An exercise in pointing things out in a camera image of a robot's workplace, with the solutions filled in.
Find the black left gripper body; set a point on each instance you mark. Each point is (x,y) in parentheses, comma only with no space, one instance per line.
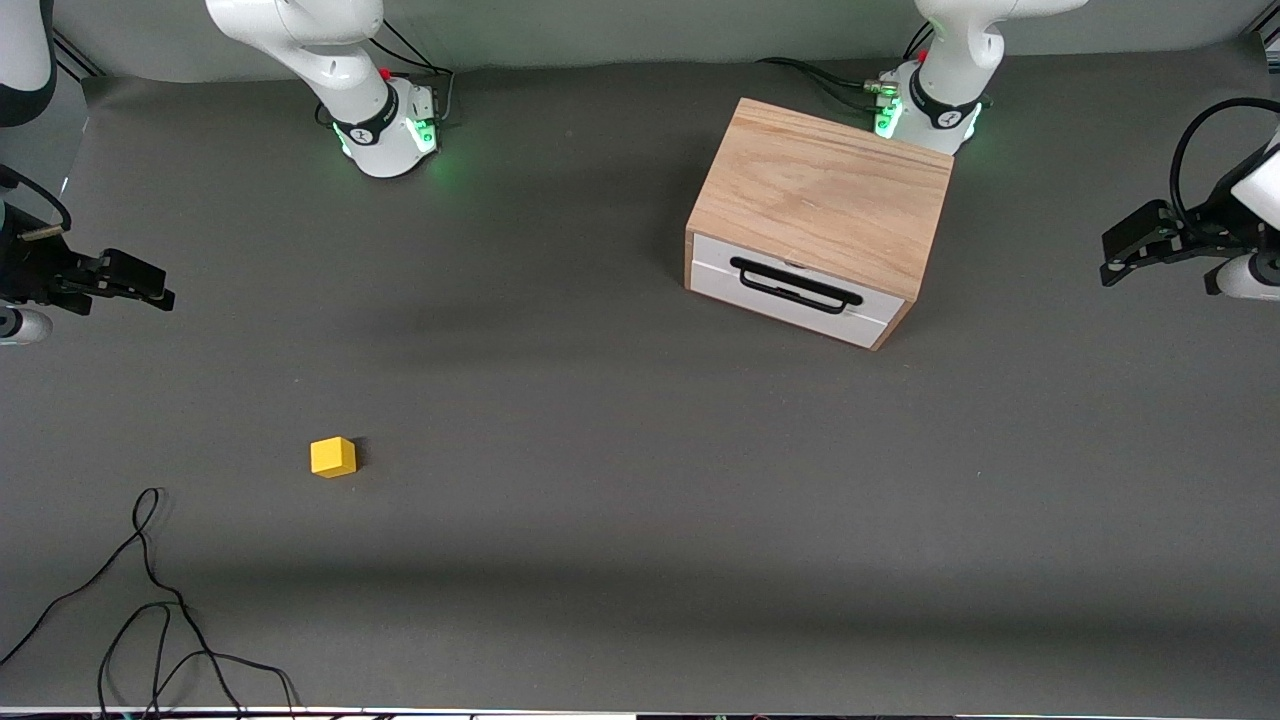
(1211,229)

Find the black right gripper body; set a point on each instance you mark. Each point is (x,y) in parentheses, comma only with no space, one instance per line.
(30,270)

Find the yellow cube block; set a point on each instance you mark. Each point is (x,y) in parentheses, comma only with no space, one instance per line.
(332,458)

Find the white-fronted wooden drawer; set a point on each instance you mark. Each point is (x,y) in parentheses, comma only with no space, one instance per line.
(720,255)

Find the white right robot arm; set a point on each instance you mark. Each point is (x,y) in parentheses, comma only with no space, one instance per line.
(330,50)

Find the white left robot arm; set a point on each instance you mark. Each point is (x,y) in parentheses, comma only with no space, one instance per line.
(960,50)

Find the wooden drawer cabinet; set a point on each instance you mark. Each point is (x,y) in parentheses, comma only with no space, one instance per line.
(820,190)

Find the white drawer front with notch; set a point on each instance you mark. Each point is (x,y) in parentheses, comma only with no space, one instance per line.
(760,300)

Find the black metal frame rail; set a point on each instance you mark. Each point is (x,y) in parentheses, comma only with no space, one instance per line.
(75,58)

